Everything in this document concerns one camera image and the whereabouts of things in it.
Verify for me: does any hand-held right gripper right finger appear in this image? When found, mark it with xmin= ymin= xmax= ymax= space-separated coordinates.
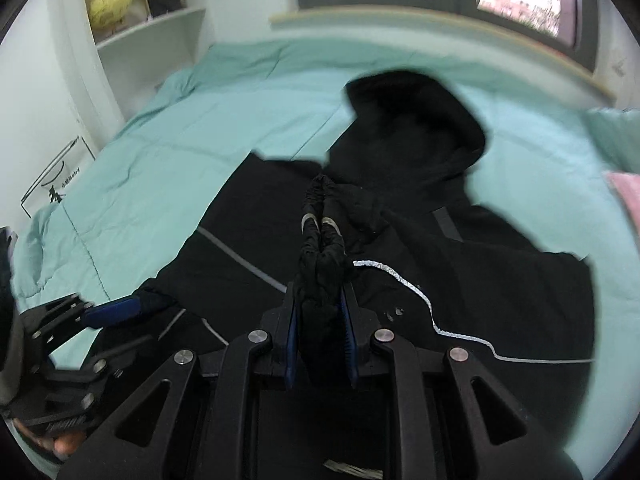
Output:
xmin=340 ymin=285 xmax=586 ymax=480

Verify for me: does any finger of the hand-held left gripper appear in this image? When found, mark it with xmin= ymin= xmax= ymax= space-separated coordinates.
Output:
xmin=22 ymin=294 xmax=176 ymax=346
xmin=42 ymin=334 xmax=157 ymax=411

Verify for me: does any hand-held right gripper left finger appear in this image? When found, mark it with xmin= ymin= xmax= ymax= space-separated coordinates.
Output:
xmin=60 ymin=287 xmax=301 ymax=480

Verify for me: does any black hooded jacket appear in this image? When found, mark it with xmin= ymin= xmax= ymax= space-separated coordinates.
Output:
xmin=87 ymin=67 xmax=598 ymax=463

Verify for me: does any person's left hand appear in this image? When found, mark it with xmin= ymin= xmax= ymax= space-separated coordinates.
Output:
xmin=15 ymin=420 xmax=87 ymax=460

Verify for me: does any green quilted blanket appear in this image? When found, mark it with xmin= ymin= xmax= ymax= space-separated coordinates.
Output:
xmin=10 ymin=37 xmax=640 ymax=480

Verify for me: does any yellow globe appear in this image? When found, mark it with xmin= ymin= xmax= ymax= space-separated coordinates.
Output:
xmin=89 ymin=0 xmax=133 ymax=31

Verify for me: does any pink printed pillow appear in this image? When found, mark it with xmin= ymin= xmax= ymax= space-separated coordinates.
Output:
xmin=602 ymin=170 xmax=640 ymax=233

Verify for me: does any wooden windowsill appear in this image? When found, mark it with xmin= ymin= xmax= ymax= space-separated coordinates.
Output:
xmin=270 ymin=7 xmax=616 ymax=101

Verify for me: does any green pillow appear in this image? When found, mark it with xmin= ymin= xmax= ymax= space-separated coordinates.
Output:
xmin=582 ymin=107 xmax=640 ymax=171

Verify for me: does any black line wall sticker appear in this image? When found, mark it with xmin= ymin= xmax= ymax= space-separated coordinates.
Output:
xmin=20 ymin=135 xmax=98 ymax=218

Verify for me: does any white wall shelf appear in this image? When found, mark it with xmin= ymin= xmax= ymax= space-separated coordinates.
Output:
xmin=80 ymin=0 xmax=208 ymax=126

